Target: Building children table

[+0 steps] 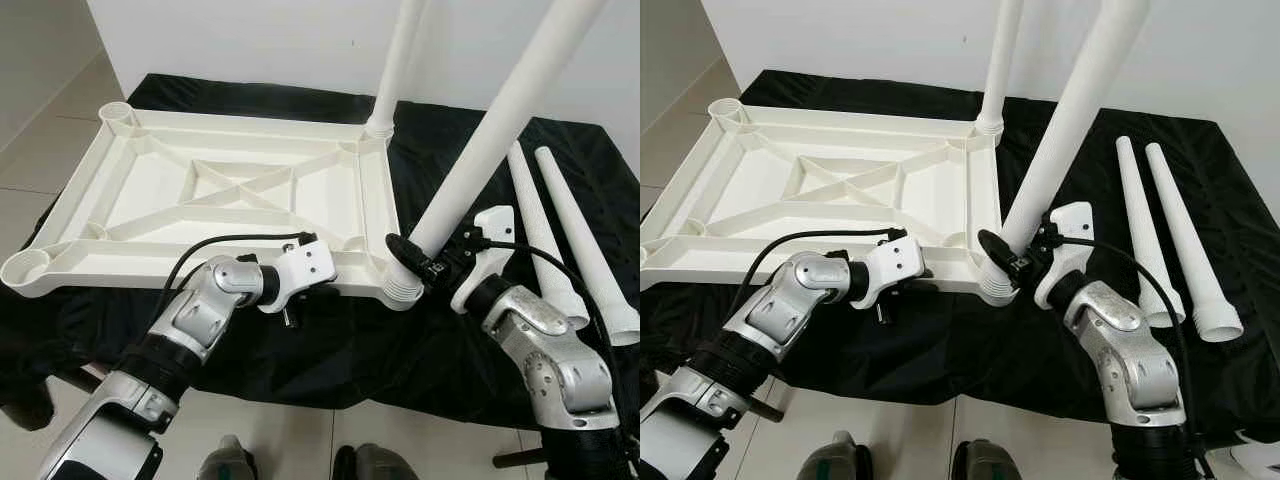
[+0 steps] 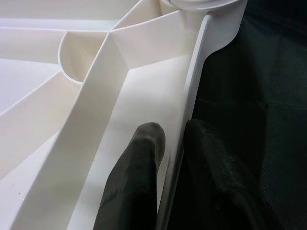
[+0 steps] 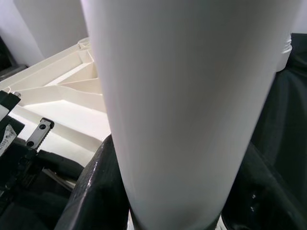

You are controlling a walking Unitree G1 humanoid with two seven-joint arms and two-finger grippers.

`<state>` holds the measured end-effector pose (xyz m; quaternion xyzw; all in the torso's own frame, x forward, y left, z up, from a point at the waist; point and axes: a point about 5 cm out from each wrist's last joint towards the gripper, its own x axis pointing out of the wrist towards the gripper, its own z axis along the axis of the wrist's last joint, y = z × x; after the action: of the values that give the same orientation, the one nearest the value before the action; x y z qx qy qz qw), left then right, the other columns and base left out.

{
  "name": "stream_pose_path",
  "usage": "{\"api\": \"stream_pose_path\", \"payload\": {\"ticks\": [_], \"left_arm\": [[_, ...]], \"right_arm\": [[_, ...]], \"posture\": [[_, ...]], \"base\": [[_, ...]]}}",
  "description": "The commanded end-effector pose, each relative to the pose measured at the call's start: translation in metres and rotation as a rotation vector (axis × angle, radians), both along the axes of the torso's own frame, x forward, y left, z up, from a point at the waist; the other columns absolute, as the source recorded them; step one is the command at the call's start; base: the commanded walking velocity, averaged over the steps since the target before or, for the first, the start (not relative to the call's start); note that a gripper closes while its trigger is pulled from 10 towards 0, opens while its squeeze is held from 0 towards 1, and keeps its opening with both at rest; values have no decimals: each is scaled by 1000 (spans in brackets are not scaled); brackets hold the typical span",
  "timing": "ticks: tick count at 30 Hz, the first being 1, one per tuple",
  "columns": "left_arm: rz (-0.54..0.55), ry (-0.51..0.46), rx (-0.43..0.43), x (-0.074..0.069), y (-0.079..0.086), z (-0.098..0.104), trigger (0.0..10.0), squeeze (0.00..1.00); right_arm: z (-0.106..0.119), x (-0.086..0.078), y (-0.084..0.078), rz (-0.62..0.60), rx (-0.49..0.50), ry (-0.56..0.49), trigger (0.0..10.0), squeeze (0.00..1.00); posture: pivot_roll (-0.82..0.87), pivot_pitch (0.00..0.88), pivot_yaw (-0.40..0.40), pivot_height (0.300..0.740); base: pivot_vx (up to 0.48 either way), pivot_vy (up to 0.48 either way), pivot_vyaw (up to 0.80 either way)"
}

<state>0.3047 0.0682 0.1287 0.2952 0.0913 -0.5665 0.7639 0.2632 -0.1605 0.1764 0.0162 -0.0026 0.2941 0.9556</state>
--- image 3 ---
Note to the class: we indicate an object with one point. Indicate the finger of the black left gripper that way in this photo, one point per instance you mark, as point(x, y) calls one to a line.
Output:
point(62, 166)

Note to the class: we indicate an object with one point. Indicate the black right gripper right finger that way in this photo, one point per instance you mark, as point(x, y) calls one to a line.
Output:
point(259, 201)

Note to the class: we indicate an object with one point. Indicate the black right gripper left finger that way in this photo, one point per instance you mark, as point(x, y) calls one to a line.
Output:
point(100, 191)

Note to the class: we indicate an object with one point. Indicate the white plastic children table top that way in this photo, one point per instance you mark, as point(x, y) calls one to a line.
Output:
point(62, 115)

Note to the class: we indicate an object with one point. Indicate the white tapered plastic table leg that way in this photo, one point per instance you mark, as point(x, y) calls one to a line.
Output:
point(285, 45)
point(182, 107)

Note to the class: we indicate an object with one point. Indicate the black table cloth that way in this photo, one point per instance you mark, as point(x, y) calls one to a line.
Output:
point(287, 107)

